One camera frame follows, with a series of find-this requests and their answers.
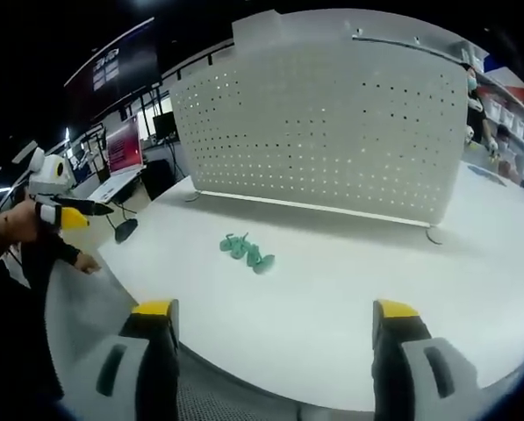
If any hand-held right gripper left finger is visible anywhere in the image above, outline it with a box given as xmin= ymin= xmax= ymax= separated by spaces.
xmin=74 ymin=297 xmax=182 ymax=421

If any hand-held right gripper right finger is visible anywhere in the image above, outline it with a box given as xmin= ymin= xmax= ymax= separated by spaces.
xmin=370 ymin=298 xmax=480 ymax=421

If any white perforated mounting plate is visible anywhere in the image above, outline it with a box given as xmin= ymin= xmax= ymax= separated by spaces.
xmin=169 ymin=10 xmax=470 ymax=246

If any person's left hand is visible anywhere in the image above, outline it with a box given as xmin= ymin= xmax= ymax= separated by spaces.
xmin=0 ymin=204 xmax=41 ymax=245

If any open laptop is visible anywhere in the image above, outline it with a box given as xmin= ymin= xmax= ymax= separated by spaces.
xmin=104 ymin=116 xmax=145 ymax=175

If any black monitor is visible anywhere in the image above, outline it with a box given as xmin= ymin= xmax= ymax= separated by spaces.
xmin=152 ymin=111 xmax=177 ymax=140

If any grey mesh chair seat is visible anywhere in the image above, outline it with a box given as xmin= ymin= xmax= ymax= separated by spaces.
xmin=173 ymin=348 xmax=379 ymax=421

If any shelf with white bins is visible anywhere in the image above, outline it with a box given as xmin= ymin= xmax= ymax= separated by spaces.
xmin=461 ymin=41 xmax=524 ymax=203

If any large dark wall screen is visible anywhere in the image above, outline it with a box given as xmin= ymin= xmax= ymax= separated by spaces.
xmin=62 ymin=16 xmax=162 ymax=123

